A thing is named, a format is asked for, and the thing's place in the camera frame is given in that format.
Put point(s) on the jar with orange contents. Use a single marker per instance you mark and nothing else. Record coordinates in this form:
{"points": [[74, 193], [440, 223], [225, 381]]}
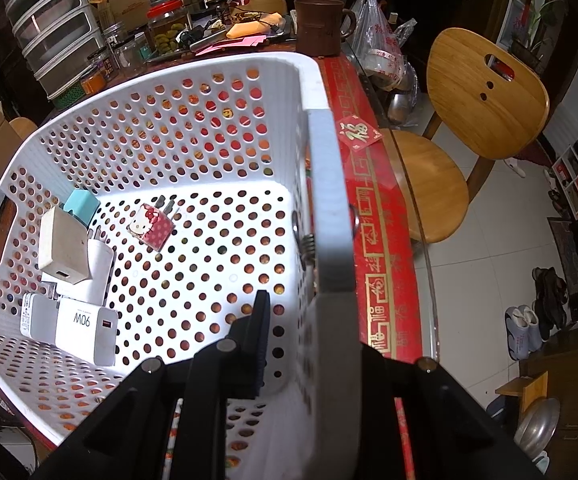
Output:
{"points": [[93, 81]]}

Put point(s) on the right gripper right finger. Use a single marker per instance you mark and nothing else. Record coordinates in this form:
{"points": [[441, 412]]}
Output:
{"points": [[449, 434]]}

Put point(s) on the light blue charger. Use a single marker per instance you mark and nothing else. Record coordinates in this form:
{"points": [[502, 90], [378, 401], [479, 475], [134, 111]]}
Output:
{"points": [[82, 205]]}

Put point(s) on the white 90W charger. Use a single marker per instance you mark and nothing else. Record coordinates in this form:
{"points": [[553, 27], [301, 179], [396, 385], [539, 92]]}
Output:
{"points": [[83, 330]]}

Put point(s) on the pink paper sheets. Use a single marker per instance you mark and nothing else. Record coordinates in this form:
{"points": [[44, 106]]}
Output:
{"points": [[244, 42]]}

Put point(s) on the wooden chair left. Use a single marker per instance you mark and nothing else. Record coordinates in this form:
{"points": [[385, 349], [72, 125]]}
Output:
{"points": [[23, 127]]}

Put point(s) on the white perforated plastic basket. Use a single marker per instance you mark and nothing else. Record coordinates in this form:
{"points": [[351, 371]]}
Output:
{"points": [[247, 147]]}

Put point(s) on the brown mug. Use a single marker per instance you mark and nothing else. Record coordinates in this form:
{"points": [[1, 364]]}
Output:
{"points": [[322, 26]]}

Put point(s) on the red-lid pickle jar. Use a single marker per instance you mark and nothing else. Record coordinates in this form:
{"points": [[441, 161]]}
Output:
{"points": [[165, 21]]}

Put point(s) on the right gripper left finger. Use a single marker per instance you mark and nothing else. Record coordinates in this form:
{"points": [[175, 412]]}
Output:
{"points": [[169, 420]]}

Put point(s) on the white drawer tower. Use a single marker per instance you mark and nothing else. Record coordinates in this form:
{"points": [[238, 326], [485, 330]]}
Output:
{"points": [[57, 38]]}

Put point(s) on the white square charger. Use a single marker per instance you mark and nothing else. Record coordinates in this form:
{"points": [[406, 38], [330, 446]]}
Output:
{"points": [[63, 247]]}

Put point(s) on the red fu paper card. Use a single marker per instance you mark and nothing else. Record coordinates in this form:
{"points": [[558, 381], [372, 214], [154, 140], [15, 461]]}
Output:
{"points": [[357, 134]]}

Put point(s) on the red floral tablecloth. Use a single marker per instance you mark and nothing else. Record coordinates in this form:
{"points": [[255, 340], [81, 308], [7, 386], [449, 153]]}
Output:
{"points": [[386, 292]]}

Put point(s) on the wooden chair right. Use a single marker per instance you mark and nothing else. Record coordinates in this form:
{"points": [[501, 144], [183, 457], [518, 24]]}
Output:
{"points": [[493, 103]]}

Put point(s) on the Hello Kitty charger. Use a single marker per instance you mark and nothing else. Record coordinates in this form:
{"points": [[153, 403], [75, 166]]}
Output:
{"points": [[152, 224]]}

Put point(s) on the wooden chair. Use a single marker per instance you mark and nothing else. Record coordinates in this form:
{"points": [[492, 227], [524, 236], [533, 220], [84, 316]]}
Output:
{"points": [[23, 127], [493, 103]]}

